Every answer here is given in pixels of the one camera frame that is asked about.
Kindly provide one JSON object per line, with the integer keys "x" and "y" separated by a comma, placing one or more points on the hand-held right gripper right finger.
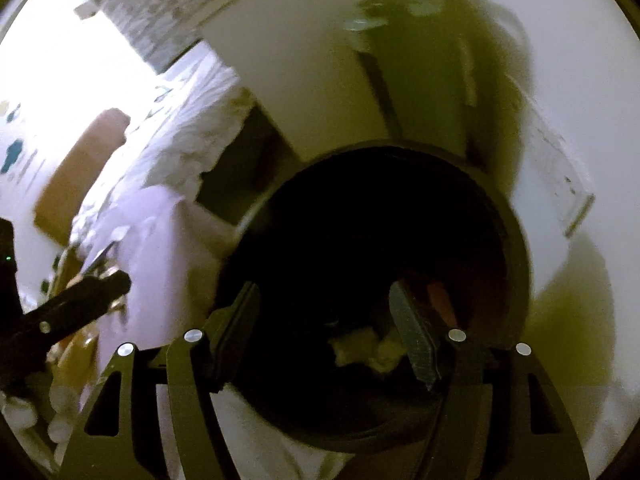
{"x": 415, "y": 330}

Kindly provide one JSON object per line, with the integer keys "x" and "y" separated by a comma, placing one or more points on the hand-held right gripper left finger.
{"x": 244, "y": 320}

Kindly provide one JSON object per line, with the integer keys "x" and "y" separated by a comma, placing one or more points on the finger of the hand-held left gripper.
{"x": 102, "y": 287}

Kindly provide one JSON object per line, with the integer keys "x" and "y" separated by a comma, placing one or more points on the yellowish paper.
{"x": 365, "y": 347}

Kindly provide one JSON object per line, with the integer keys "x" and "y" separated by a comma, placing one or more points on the black round trash bin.
{"x": 350, "y": 200}

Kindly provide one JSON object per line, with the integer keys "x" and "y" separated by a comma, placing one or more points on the bed with white duvet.
{"x": 185, "y": 125}

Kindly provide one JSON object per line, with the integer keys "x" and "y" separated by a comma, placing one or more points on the white cabinet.
{"x": 310, "y": 60}

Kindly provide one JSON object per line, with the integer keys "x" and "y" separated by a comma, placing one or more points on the patterned window blind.
{"x": 165, "y": 0}

